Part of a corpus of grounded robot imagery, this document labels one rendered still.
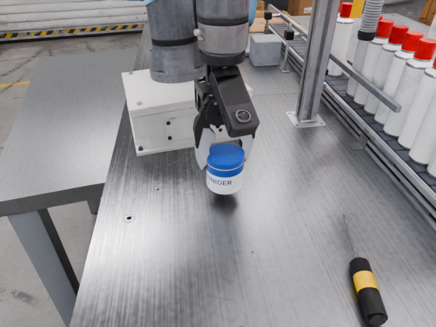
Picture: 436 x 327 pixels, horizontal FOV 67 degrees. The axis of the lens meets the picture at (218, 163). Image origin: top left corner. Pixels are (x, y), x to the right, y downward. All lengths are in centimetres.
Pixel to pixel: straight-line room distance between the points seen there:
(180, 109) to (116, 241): 31
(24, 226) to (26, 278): 93
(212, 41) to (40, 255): 64
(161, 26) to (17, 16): 445
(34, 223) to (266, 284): 52
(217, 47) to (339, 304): 40
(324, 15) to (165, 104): 40
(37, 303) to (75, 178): 96
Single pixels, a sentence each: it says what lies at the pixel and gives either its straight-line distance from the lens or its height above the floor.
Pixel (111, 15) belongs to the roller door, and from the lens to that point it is 513.
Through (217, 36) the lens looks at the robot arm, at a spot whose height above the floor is 114.
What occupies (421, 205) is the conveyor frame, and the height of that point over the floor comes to 84.
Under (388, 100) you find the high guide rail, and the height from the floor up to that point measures 96.
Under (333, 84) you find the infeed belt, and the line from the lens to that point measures 106.
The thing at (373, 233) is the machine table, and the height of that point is 83.
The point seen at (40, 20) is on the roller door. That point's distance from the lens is 520.
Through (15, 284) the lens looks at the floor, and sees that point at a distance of 175.
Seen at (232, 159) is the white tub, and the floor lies 93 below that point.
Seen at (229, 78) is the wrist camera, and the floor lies 108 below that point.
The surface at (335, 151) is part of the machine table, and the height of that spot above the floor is 83.
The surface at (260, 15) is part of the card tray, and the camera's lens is 205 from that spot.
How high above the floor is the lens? 126
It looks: 36 degrees down
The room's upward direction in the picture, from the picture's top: straight up
